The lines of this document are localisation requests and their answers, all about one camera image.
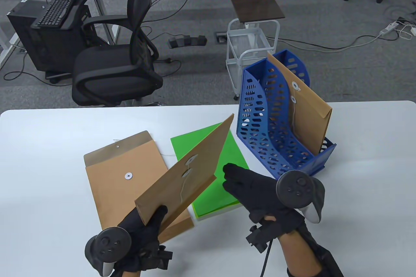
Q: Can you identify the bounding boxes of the person's left hand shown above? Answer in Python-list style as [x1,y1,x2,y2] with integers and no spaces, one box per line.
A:
[111,205,173,277]

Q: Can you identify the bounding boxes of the person's right hand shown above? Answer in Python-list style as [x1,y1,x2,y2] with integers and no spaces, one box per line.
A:
[222,163,306,239]

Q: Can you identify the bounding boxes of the green cardstock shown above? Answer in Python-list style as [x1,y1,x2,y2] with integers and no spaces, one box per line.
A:
[170,121,251,220]

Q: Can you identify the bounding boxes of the brown document pouch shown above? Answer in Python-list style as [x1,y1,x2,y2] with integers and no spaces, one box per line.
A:
[266,52,332,156]
[134,114,234,237]
[84,130,195,243]

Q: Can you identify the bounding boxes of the black forearm box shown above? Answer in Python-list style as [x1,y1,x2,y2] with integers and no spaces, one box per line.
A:
[317,246,344,277]

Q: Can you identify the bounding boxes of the person's right forearm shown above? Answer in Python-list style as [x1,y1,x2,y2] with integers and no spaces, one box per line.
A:
[278,225,325,277]

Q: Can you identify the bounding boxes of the blue perforated file holder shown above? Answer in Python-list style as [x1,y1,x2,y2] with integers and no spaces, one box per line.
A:
[236,49,337,181]

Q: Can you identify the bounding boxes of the white rolling cart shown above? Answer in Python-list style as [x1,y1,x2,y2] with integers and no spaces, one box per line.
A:
[226,19,280,101]

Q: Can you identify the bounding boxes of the black mesh office chair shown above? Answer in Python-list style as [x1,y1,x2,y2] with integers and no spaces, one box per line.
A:
[71,0,163,107]

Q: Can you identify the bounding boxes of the dark brown wooden board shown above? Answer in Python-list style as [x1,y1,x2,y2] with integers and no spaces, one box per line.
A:
[227,0,286,24]

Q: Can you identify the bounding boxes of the white power strip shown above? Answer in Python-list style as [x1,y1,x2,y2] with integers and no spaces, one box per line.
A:
[379,21,399,36]

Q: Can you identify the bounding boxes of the black computer tower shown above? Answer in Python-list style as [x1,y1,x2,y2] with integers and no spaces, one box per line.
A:
[6,0,95,73]

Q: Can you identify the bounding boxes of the grey metal desk leg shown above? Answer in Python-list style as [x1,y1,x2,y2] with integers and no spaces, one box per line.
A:
[84,0,121,45]

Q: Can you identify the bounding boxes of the black keyboard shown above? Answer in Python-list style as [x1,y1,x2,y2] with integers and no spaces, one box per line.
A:
[31,0,76,28]

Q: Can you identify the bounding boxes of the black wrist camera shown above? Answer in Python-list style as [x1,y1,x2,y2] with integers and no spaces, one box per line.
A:
[140,246,174,271]
[245,222,277,253]

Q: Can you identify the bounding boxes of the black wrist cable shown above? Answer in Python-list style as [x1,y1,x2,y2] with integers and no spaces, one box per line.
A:
[260,240,274,277]

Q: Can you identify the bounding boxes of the grey floor cable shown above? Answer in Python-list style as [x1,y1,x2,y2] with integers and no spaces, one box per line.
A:
[338,29,401,51]

